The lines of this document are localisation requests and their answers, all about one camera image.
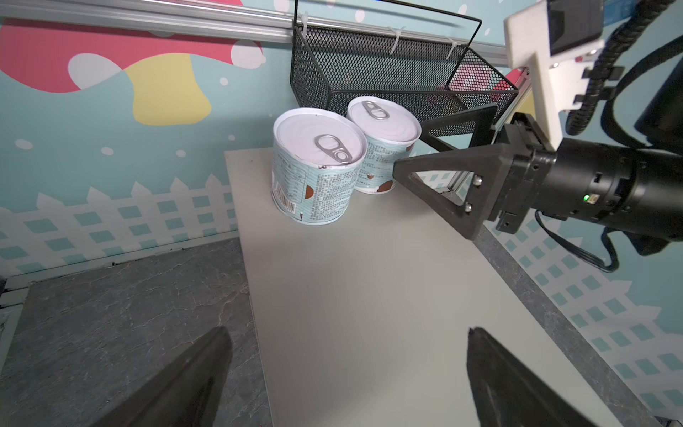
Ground black mesh wall basket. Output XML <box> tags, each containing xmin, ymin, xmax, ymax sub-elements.
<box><xmin>290</xmin><ymin>12</ymin><xmax>519</xmax><ymax>122</ymax></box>

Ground grey metal counter cabinet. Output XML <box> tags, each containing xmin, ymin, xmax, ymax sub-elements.
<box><xmin>223</xmin><ymin>146</ymin><xmax>625</xmax><ymax>427</ymax></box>

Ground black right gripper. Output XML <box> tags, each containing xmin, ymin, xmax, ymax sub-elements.
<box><xmin>393</xmin><ymin>104</ymin><xmax>557</xmax><ymax>240</ymax></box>

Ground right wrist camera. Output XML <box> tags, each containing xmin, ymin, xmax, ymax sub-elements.
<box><xmin>504</xmin><ymin>1</ymin><xmax>605</xmax><ymax>149</ymax></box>

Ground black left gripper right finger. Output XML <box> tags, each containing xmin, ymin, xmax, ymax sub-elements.
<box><xmin>467</xmin><ymin>327</ymin><xmax>592</xmax><ymax>427</ymax></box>

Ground teal label food can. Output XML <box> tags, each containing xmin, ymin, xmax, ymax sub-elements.
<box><xmin>270</xmin><ymin>108</ymin><xmax>367</xmax><ymax>225</ymax></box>

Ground teal brown label can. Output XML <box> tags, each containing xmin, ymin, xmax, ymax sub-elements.
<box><xmin>347</xmin><ymin>96</ymin><xmax>422</xmax><ymax>194</ymax></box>

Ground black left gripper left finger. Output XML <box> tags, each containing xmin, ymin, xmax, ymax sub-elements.
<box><xmin>94</xmin><ymin>327</ymin><xmax>232</xmax><ymax>426</ymax></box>

